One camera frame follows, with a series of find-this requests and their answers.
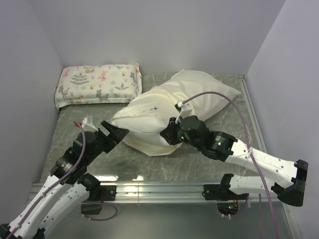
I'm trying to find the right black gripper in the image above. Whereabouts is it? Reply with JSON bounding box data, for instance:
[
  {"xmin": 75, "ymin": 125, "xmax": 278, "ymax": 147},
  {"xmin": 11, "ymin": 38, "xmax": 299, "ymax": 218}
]
[{"xmin": 160, "ymin": 115, "xmax": 203, "ymax": 151}]

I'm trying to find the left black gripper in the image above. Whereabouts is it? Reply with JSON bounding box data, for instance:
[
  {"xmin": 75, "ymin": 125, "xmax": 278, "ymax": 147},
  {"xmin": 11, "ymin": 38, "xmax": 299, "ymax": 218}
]
[{"xmin": 85, "ymin": 120, "xmax": 129, "ymax": 164}]

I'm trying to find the cream pillowcase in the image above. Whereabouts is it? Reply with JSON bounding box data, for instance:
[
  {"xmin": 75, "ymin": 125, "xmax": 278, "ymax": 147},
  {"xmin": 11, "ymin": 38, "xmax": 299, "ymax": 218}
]
[{"xmin": 124, "ymin": 70, "xmax": 241, "ymax": 156}]

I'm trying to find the white pillow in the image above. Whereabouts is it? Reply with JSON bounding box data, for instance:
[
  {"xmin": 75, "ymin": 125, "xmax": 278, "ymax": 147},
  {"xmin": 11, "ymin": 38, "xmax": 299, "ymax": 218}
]
[{"xmin": 111, "ymin": 97, "xmax": 177, "ymax": 147}]

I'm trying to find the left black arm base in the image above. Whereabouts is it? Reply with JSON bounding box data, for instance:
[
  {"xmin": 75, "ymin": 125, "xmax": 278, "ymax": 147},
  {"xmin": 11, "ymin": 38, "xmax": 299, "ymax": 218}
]
[{"xmin": 81, "ymin": 185, "xmax": 118, "ymax": 218}]

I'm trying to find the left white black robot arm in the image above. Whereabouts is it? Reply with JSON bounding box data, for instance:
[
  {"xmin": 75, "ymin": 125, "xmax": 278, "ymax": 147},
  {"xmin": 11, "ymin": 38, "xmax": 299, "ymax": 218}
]
[{"xmin": 0, "ymin": 121, "xmax": 129, "ymax": 239}]

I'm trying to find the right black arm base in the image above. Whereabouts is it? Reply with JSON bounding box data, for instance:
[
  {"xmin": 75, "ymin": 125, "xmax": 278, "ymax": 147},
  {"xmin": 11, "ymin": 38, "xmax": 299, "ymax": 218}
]
[{"xmin": 202, "ymin": 174, "xmax": 249, "ymax": 219}]

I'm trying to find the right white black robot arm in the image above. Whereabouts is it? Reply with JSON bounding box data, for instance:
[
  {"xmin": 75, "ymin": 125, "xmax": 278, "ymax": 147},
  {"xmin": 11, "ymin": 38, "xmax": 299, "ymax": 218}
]
[{"xmin": 160, "ymin": 116, "xmax": 309, "ymax": 207}]

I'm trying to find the animal print patterned pillow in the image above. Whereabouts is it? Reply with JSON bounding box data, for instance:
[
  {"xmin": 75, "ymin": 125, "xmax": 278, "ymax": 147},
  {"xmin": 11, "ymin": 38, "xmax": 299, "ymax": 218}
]
[{"xmin": 55, "ymin": 63, "xmax": 142, "ymax": 110}]

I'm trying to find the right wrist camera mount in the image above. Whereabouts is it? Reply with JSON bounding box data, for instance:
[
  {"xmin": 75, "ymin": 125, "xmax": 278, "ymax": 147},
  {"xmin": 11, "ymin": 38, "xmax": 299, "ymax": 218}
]
[{"xmin": 175, "ymin": 101, "xmax": 193, "ymax": 123}]

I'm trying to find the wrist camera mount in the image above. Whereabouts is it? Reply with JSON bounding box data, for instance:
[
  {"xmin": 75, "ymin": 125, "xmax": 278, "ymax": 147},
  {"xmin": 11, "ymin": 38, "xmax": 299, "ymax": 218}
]
[
  {"xmin": 175, "ymin": 101, "xmax": 193, "ymax": 123},
  {"xmin": 74, "ymin": 115, "xmax": 98, "ymax": 132}
]

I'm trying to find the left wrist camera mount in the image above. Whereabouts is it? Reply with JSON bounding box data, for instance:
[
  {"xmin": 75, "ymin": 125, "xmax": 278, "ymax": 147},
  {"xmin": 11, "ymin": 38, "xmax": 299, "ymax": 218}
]
[{"xmin": 74, "ymin": 115, "xmax": 98, "ymax": 132}]

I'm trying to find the aluminium front rail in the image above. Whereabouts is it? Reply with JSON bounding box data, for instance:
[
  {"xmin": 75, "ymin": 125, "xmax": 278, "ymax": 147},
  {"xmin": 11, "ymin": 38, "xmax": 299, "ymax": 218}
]
[{"xmin": 28, "ymin": 181, "xmax": 291, "ymax": 204}]

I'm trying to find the aluminium rail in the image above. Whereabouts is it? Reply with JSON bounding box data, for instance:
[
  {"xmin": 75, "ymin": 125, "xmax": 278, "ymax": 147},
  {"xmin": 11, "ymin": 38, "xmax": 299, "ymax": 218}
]
[
  {"xmin": 238, "ymin": 75, "xmax": 267, "ymax": 153},
  {"xmin": 28, "ymin": 181, "xmax": 291, "ymax": 204}
]

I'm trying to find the aluminium right side rail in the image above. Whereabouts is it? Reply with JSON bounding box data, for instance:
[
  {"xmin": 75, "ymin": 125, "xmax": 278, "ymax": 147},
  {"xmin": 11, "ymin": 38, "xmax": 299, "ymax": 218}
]
[{"xmin": 238, "ymin": 75, "xmax": 267, "ymax": 153}]

